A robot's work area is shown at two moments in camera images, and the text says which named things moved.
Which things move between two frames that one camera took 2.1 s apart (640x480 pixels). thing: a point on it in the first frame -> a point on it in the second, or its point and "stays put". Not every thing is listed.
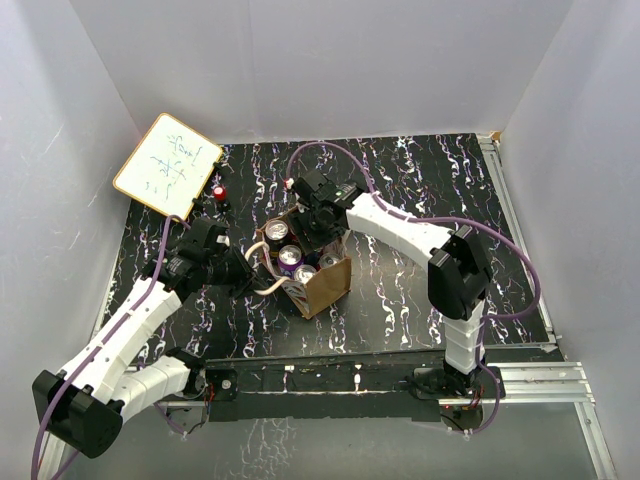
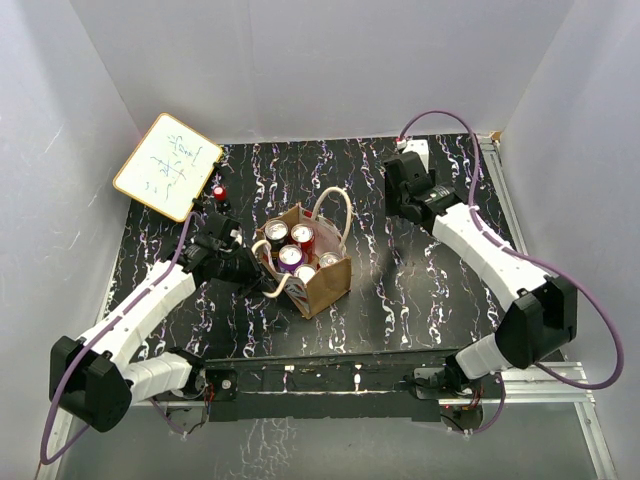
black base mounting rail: x=367 y=390 stays put
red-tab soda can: x=329 y=258 stays put
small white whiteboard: x=169 y=167 stays put
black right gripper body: x=311 y=230 -> x=394 y=201
